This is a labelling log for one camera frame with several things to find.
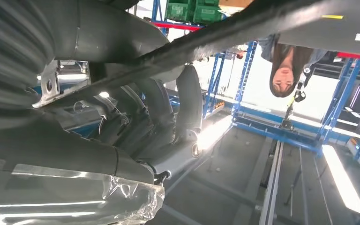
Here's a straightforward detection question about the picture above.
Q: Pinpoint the shiny metal bracket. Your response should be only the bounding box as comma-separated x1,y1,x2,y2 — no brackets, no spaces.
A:
32,60,91,109

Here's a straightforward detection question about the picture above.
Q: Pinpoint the person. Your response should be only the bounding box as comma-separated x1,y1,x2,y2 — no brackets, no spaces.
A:
257,33,339,98

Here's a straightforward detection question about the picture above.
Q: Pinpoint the clear plastic film wrap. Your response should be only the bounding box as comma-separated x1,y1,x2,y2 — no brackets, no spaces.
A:
0,157,165,225

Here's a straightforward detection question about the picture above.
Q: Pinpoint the white ceiling light panel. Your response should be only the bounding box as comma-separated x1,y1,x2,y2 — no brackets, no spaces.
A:
322,144,360,216

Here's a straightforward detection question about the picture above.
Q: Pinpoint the green plastic crate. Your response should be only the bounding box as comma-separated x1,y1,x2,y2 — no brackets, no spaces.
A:
165,0,196,23
193,0,223,25

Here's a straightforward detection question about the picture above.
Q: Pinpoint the hanging hoist hook strap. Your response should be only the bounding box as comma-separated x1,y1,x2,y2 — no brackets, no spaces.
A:
280,67,312,131

